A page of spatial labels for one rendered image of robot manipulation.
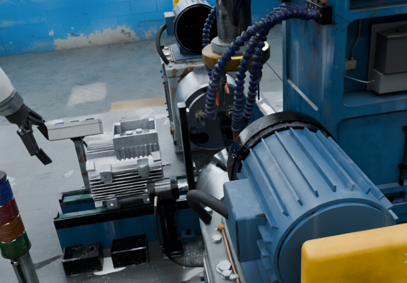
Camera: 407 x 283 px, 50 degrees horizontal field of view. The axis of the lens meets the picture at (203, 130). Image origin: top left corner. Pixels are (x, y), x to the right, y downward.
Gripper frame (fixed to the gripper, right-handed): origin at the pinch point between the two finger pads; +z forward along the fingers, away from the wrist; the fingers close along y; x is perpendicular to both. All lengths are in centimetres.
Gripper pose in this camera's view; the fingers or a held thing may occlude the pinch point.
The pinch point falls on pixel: (48, 148)
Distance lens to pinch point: 166.9
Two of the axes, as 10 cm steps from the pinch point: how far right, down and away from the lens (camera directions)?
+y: 1.9, 6.3, -7.6
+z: 3.4, 6.8, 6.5
